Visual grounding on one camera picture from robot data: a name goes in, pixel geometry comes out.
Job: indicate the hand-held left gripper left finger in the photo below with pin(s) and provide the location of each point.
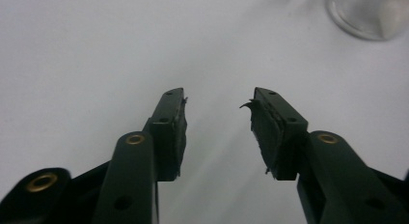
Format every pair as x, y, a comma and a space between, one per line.
138, 172

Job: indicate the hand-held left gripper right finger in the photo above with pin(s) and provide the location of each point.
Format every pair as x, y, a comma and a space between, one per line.
334, 179

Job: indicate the clear glass container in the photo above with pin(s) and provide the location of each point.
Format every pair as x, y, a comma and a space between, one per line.
369, 13

